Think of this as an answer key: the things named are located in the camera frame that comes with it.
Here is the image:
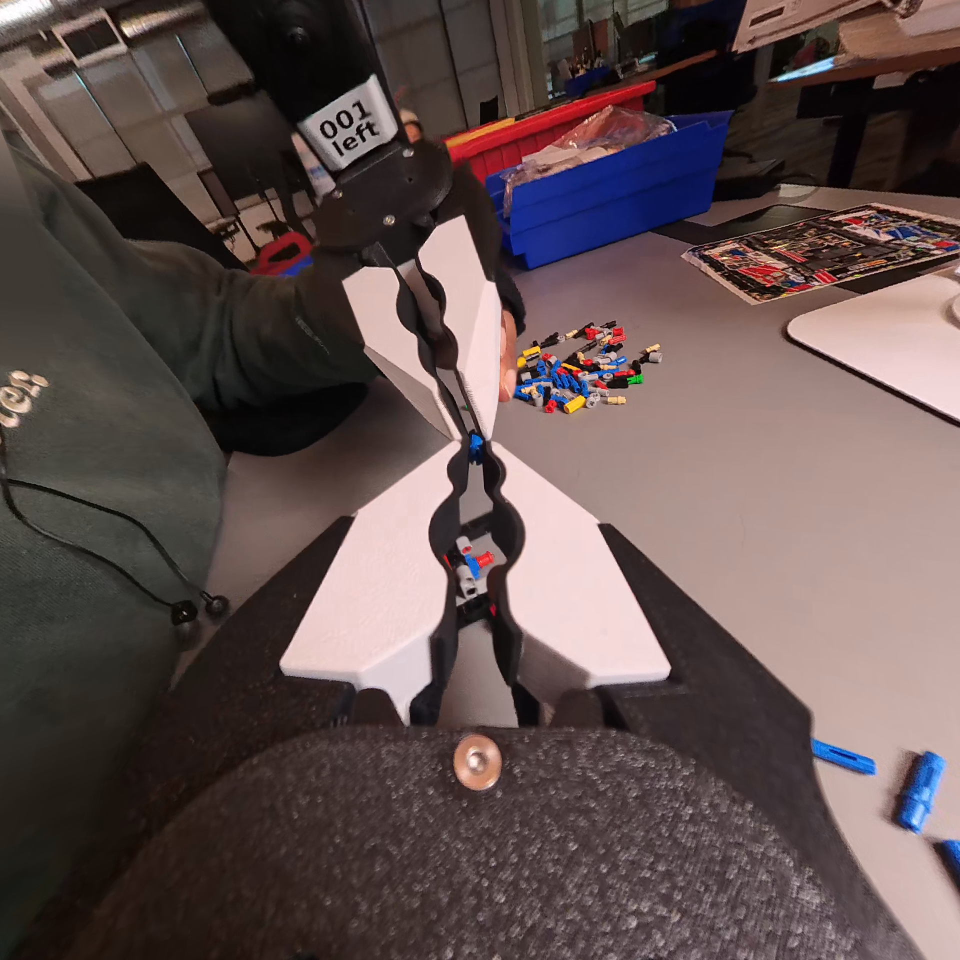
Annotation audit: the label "white printed carton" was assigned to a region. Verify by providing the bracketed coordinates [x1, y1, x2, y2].
[288, 138, 337, 202]

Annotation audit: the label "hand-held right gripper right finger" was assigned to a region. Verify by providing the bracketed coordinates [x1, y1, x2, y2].
[480, 440, 674, 725]

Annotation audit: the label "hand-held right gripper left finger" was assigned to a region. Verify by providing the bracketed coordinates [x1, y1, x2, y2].
[279, 438, 462, 725]

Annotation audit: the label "black lego frame assembly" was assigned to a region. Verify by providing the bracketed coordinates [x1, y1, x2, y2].
[442, 360, 505, 625]

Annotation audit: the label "black chair back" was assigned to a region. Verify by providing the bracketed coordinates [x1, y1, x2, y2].
[75, 161, 249, 271]

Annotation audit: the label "pile of small lego pieces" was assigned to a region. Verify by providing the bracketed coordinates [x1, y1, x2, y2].
[512, 322, 665, 415]

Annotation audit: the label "person's left hand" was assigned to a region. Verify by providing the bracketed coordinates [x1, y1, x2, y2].
[496, 309, 522, 406]

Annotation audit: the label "person's left forearm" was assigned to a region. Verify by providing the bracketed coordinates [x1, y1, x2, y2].
[123, 240, 376, 410]

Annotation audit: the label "blue plastic bin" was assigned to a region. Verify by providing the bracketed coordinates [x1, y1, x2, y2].
[487, 112, 738, 269]

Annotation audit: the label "red plastic bin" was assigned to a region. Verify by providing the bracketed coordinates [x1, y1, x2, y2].
[442, 81, 660, 162]

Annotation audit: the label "lego instruction booklet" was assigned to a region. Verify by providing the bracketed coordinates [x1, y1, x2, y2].
[682, 204, 960, 305]
[731, 0, 960, 72]

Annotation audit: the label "black knit cloth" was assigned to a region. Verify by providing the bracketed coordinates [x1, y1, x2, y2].
[196, 381, 444, 457]

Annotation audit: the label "clear bags of parts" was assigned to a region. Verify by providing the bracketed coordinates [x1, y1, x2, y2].
[502, 105, 676, 189]

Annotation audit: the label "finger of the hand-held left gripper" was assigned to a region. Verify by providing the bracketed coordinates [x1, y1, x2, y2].
[414, 213, 505, 441]
[342, 266, 466, 444]

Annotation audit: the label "black wired earphones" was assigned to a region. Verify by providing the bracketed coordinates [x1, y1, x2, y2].
[0, 457, 230, 627]

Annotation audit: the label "red handle object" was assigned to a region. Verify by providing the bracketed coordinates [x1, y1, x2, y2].
[247, 231, 315, 277]

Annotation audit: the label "black wall monitor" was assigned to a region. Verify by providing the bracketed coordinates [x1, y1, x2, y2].
[186, 90, 301, 226]

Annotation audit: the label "wooden standing desk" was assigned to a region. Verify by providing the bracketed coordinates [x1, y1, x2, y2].
[765, 41, 960, 189]

